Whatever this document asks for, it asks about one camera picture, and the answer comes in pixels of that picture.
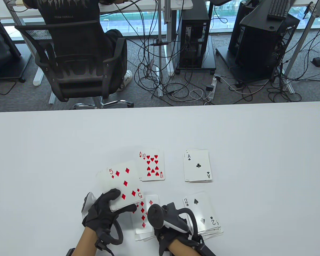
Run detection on deck of playing cards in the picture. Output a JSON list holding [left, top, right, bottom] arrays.
[[95, 161, 145, 212]]

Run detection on person's right hand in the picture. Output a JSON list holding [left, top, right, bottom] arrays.
[[153, 227, 200, 256]]

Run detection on white power strip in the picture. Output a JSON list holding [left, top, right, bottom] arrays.
[[208, 75, 222, 101]]

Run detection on black spades playing card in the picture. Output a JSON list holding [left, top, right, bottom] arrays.
[[183, 191, 220, 232]]

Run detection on white cable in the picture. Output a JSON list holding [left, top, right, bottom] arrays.
[[189, 89, 211, 102]]

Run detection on tangle of black cables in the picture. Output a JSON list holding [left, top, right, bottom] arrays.
[[133, 0, 211, 103], [221, 60, 320, 103]]

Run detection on black mesh office chair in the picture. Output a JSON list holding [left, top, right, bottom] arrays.
[[15, 20, 135, 110]]

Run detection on aluminium frame leg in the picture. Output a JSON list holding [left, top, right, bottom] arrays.
[[4, 0, 58, 105], [282, 1, 320, 94]]

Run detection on black computer tower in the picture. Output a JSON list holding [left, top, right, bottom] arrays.
[[179, 0, 211, 68], [228, 0, 259, 56]]

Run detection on person's left forearm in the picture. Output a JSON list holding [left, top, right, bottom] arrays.
[[72, 228, 99, 256]]

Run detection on black keyboard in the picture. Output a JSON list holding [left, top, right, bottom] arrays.
[[267, 0, 297, 21]]

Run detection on single black club playing card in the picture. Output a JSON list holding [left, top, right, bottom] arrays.
[[183, 150, 212, 182]]

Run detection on black equipment cart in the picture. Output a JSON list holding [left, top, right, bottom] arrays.
[[0, 15, 27, 83]]

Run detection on hearts card pile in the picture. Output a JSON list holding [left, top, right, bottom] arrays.
[[142, 150, 166, 181]]

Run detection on black wheeled computer stand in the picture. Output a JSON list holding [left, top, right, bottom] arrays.
[[175, 35, 217, 75]]

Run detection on person's left hand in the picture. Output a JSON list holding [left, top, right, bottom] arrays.
[[82, 189, 138, 235]]

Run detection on black glove sensor module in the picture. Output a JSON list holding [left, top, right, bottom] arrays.
[[95, 231, 112, 251]]

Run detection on large black computer case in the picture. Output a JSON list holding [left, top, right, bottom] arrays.
[[234, 12, 301, 82]]

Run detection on person's right forearm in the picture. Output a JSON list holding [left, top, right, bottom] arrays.
[[167, 241, 200, 256]]

